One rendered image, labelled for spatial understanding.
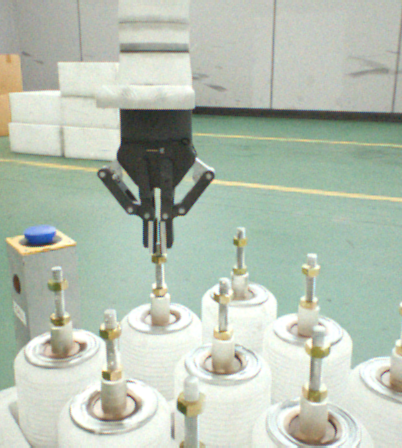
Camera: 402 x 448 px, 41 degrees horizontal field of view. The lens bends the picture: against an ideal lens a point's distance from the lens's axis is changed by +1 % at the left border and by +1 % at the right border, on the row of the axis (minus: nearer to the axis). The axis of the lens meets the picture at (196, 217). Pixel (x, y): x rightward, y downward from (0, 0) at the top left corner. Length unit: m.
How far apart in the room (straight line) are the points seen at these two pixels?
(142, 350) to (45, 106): 2.88
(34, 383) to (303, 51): 5.29
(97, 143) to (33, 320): 2.51
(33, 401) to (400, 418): 0.34
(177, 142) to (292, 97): 5.18
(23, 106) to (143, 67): 3.00
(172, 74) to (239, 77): 5.37
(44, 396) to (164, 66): 0.34
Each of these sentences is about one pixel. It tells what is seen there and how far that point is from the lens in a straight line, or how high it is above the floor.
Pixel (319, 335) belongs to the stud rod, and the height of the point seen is 0.34.
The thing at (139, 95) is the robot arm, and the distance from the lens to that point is 0.50.
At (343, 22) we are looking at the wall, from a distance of 5.61.
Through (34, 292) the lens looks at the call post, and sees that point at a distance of 0.71.
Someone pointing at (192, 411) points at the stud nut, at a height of 0.32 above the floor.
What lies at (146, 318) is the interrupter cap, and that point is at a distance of 0.64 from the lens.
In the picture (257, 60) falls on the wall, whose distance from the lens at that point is 5.83.
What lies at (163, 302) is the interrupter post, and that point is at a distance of 0.61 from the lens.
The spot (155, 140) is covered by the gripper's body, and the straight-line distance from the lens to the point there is 0.54.
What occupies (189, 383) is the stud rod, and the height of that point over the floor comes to 0.34.
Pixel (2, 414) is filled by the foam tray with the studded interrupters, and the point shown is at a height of 0.18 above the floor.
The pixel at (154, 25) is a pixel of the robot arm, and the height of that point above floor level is 0.57.
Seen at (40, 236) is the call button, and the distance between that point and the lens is 0.71.
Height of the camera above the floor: 0.53
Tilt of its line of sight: 16 degrees down
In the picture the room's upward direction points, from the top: straight up
